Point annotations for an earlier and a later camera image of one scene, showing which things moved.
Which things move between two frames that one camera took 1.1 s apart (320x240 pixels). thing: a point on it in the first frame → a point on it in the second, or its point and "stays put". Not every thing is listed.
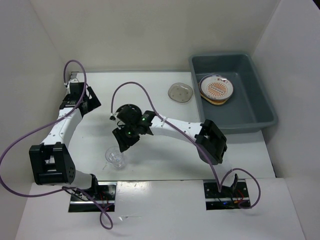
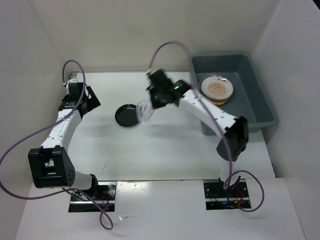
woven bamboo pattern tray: (216, 102) stays put
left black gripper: (93, 102) stays put
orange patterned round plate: (217, 87) stays put
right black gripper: (124, 143) → (155, 104)
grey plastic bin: (230, 91) stays put
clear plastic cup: (114, 155) → (144, 109)
